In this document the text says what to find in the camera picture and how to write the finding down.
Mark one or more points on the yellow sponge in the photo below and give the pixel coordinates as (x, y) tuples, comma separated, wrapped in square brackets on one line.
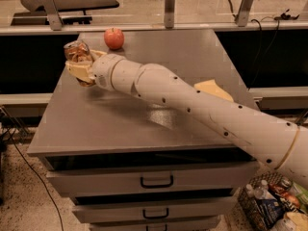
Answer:
[(213, 88)]

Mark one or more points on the left metal bracket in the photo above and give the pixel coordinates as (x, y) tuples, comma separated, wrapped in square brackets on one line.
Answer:
[(53, 17)]

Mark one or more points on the right metal bracket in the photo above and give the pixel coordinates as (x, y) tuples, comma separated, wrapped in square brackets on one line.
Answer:
[(242, 16)]

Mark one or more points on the grey drawer cabinet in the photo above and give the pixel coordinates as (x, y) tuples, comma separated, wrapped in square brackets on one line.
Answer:
[(86, 128)]

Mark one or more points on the wire basket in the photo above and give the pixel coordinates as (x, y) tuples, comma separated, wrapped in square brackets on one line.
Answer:
[(251, 211)]

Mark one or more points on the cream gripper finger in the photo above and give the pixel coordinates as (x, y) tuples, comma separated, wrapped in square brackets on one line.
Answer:
[(95, 54), (82, 71)]

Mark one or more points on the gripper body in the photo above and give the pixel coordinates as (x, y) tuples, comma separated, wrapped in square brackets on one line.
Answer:
[(102, 70)]

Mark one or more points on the metal bracket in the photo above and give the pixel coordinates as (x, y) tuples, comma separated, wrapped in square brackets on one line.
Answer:
[(53, 17), (169, 13), (242, 16)]

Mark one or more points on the blue snack bag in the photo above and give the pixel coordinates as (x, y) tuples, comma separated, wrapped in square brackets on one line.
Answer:
[(271, 211)]

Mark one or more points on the middle grey drawer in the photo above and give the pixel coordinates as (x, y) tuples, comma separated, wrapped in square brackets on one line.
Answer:
[(154, 210)]

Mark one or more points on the middle metal bracket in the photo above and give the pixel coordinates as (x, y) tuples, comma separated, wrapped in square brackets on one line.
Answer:
[(169, 13)]

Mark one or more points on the top grey drawer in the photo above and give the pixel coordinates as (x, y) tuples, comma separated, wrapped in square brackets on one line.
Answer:
[(160, 179)]

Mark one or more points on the green snack bag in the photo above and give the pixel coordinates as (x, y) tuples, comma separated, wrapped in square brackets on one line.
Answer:
[(300, 193)]

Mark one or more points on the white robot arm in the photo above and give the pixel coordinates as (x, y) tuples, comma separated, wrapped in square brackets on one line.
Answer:
[(278, 143)]

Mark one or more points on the red apple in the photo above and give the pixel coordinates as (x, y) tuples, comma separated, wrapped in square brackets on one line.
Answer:
[(114, 38)]

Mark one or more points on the clear plastic water bottle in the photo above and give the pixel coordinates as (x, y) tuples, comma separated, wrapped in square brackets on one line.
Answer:
[(261, 191)]

